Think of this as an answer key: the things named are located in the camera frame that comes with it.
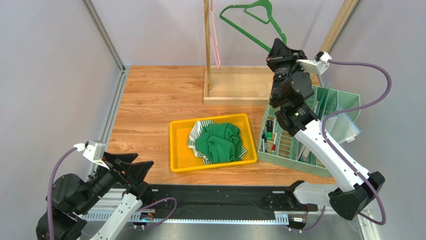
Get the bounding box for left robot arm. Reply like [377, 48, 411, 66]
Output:
[35, 152, 154, 240]

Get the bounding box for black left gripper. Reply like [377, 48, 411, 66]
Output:
[76, 149, 154, 213]

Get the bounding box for aluminium frame rail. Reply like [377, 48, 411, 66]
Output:
[59, 0, 131, 240]

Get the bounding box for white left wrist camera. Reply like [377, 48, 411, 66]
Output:
[82, 140, 109, 169]

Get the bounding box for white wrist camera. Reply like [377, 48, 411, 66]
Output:
[82, 140, 109, 169]
[296, 51, 332, 75]

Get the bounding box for pink wire hanger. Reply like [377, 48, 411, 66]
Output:
[208, 0, 221, 70]

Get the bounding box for wooden clothes rack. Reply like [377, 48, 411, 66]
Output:
[203, 0, 361, 106]

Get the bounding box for green white striped tank top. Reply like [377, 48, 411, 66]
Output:
[187, 119, 249, 166]

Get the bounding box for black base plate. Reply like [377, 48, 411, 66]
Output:
[136, 184, 331, 225]

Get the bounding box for green velvet hanger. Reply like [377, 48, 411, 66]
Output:
[218, 0, 288, 52]

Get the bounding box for markers in organizer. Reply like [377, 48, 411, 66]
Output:
[260, 118, 278, 154]

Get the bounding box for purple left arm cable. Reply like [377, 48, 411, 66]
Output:
[46, 143, 84, 240]

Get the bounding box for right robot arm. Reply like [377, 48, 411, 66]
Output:
[266, 38, 385, 220]

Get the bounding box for yellow plastic tray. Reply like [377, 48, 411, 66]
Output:
[169, 113, 258, 173]

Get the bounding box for mint green file organizer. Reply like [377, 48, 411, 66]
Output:
[257, 84, 361, 178]

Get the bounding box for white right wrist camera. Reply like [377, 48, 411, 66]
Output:
[296, 51, 332, 75]

